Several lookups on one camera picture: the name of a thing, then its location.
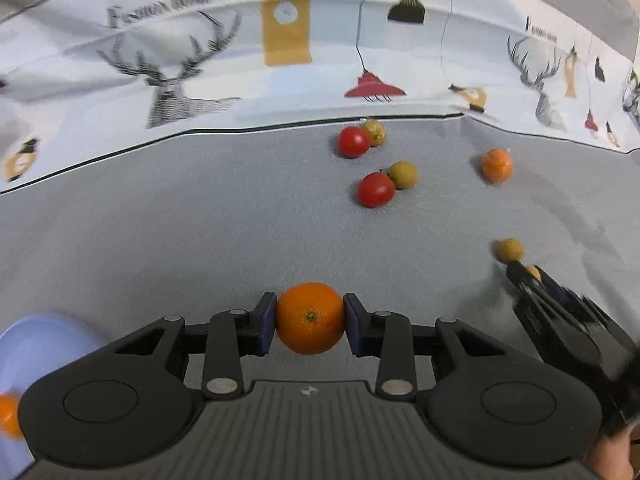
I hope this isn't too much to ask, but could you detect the small orange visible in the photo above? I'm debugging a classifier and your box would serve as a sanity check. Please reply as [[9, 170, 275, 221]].
[[481, 148, 514, 184], [0, 394, 24, 441]]

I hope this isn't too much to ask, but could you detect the person's right hand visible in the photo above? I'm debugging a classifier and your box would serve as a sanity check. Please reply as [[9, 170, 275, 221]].
[[584, 422, 640, 480]]

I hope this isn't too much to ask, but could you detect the red tomato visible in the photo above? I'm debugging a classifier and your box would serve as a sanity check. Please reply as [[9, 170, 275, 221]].
[[357, 172, 397, 209], [337, 126, 371, 159]]

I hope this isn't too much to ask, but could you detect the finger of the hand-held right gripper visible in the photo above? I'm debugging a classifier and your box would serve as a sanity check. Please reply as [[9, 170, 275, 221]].
[[506, 261, 540, 307], [536, 265, 577, 307]]

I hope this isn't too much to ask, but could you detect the large orange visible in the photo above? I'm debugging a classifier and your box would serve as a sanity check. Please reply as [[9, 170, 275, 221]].
[[275, 282, 346, 356]]

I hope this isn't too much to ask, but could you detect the grey tablecloth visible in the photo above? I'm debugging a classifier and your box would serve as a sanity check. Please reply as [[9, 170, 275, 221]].
[[0, 112, 640, 480]]

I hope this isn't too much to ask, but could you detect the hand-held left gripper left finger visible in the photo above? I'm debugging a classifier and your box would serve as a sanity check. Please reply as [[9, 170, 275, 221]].
[[104, 291, 278, 401]]

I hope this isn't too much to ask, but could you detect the light blue plate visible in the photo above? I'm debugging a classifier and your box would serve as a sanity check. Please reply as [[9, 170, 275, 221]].
[[0, 312, 104, 480]]

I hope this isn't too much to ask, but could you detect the deer and lamp printed cloth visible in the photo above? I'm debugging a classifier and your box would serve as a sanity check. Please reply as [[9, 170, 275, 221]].
[[0, 0, 640, 196]]

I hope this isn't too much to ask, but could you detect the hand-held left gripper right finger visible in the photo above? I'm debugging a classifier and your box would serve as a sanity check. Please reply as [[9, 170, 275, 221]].
[[343, 292, 517, 401]]

